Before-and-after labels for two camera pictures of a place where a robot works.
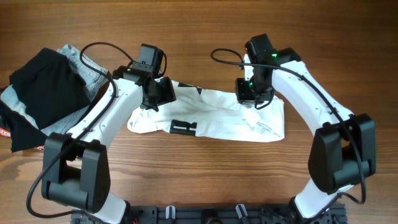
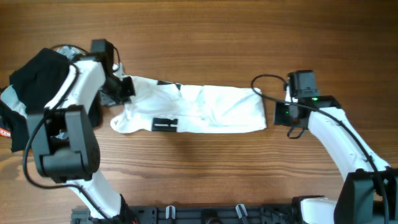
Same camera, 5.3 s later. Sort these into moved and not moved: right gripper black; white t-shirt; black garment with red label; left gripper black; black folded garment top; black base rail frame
Moved: left gripper black; right gripper black; white t-shirt
Not moved: black base rail frame; black folded garment top; black garment with red label
